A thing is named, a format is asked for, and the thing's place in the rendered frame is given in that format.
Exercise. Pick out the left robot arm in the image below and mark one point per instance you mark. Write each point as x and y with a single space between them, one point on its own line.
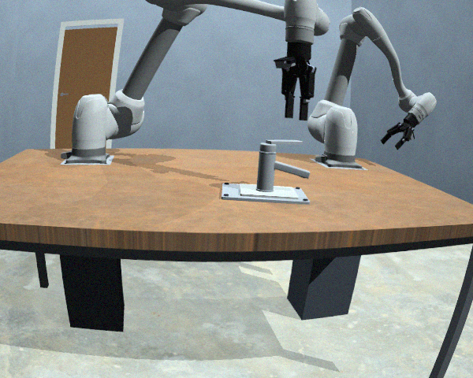
338 130

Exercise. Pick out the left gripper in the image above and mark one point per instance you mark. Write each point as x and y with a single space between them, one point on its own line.
407 128

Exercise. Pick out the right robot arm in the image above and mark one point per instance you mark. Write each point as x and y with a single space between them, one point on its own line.
94 121

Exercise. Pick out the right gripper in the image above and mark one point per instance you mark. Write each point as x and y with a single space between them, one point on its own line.
302 52

